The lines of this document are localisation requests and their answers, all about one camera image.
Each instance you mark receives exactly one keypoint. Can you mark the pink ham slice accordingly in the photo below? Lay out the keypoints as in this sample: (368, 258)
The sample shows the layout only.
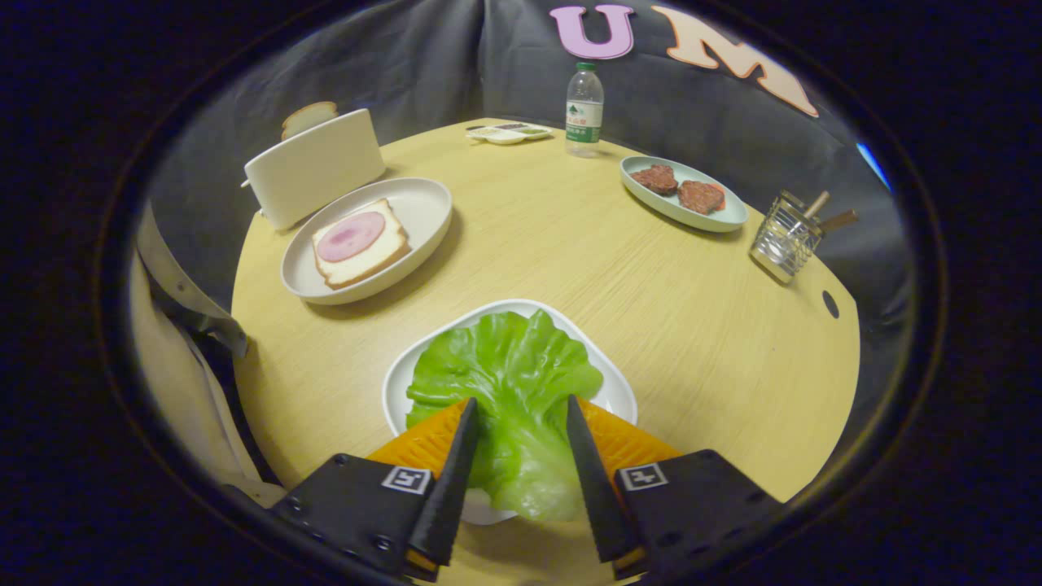
(350, 236)

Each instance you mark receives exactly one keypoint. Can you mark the white squarish plate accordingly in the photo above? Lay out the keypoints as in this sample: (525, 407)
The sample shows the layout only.
(610, 382)

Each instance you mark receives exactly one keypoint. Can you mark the black backdrop cloth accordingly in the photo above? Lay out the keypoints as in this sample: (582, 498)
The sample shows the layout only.
(407, 57)

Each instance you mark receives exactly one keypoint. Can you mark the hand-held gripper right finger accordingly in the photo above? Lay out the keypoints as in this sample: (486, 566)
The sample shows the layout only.
(594, 488)

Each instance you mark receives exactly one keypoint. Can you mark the green lettuce leaf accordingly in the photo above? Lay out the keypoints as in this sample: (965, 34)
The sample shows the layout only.
(513, 382)

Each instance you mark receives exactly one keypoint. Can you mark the plain white bread slice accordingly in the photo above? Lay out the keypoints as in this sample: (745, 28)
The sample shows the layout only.
(308, 118)

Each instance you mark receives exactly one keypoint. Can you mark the round beige plate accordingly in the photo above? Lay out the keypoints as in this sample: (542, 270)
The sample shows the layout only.
(423, 212)

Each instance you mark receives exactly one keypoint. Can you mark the white divided seasoning dish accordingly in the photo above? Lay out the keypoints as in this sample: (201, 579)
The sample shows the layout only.
(505, 134)

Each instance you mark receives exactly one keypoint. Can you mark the cream white toaster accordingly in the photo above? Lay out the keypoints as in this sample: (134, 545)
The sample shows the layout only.
(317, 171)

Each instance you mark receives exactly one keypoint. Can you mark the dark brown meat piece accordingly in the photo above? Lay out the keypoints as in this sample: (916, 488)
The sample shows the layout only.
(655, 179)

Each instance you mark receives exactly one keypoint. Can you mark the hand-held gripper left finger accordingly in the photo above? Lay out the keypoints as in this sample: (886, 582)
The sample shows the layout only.
(454, 488)

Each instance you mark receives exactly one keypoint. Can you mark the clear water bottle, green cap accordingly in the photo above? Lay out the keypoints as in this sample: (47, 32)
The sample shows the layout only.
(584, 114)

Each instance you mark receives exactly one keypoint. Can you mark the pale blue oval plate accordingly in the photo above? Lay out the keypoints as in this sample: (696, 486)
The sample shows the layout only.
(651, 203)

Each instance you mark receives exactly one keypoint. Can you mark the bread slice under ham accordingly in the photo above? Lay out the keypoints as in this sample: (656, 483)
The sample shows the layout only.
(366, 260)

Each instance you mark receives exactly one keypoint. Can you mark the brown meat piece, red edge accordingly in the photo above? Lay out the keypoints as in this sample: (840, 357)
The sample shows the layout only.
(700, 197)

